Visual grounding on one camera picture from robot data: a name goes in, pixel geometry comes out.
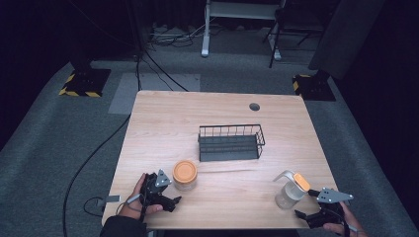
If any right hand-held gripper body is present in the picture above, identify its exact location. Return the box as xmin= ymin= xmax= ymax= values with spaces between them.
xmin=315 ymin=187 xmax=355 ymax=229

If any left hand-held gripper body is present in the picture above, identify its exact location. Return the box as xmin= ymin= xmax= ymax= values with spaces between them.
xmin=139 ymin=168 xmax=173 ymax=207

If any glass dispenser bottle orange lid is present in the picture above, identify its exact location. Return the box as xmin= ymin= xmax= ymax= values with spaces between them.
xmin=272 ymin=170 xmax=311 ymax=210

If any glass jar with orange lid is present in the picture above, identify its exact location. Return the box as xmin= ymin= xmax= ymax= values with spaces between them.
xmin=172 ymin=159 xmax=199 ymax=193

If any black wire basket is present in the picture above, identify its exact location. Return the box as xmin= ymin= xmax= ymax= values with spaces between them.
xmin=197 ymin=123 xmax=267 ymax=163

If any person's right hand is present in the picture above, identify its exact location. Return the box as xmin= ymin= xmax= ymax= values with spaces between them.
xmin=322 ymin=200 xmax=369 ymax=237

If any person's left hand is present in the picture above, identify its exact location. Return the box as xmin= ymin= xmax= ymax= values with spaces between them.
xmin=118 ymin=173 xmax=164 ymax=221

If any grey tape strip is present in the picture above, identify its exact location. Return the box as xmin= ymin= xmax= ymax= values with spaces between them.
xmin=97 ymin=195 xmax=122 ymax=208

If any black stand base striped edge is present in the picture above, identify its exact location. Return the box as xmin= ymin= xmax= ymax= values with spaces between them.
xmin=292 ymin=69 xmax=337 ymax=102
xmin=58 ymin=58 xmax=112 ymax=98

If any grey floor mat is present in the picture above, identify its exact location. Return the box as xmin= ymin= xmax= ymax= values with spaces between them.
xmin=108 ymin=72 xmax=202 ymax=116

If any black metal stand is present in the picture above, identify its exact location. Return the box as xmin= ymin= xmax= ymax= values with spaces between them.
xmin=262 ymin=6 xmax=325 ymax=69

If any grey curtain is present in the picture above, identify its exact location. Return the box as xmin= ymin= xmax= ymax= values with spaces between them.
xmin=307 ymin=0 xmax=386 ymax=80

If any left hand-held gripper cable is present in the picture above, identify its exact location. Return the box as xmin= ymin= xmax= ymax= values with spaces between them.
xmin=115 ymin=193 xmax=147 ymax=222

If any hand-held gripper cable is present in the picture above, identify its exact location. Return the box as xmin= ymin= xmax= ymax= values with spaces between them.
xmin=341 ymin=210 xmax=360 ymax=237
xmin=115 ymin=193 xmax=147 ymax=222

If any right hand-held gripper cable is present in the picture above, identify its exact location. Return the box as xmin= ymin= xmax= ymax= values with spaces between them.
xmin=341 ymin=210 xmax=360 ymax=237

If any long black floor cable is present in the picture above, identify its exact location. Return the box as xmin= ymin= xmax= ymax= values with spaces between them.
xmin=61 ymin=52 xmax=142 ymax=237

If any bundle of floor cables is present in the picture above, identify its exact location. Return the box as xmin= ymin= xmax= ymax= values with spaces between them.
xmin=147 ymin=22 xmax=211 ymax=49

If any white desk frame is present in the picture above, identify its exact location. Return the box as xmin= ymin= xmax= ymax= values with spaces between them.
xmin=201 ymin=0 xmax=287 ymax=62

